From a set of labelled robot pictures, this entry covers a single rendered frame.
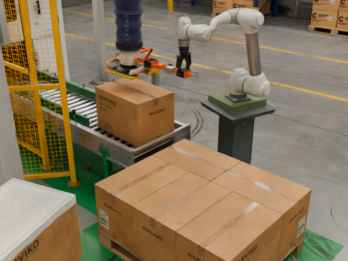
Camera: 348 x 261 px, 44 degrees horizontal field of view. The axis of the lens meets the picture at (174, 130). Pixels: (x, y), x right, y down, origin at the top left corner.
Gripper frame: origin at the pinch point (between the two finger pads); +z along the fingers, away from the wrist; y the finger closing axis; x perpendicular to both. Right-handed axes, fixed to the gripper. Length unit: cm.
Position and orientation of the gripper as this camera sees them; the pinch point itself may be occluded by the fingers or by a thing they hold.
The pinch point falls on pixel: (183, 72)
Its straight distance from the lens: 335.1
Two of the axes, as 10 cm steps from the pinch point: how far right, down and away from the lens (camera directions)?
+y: -6.8, 3.2, -6.6
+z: 0.0, 9.0, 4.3
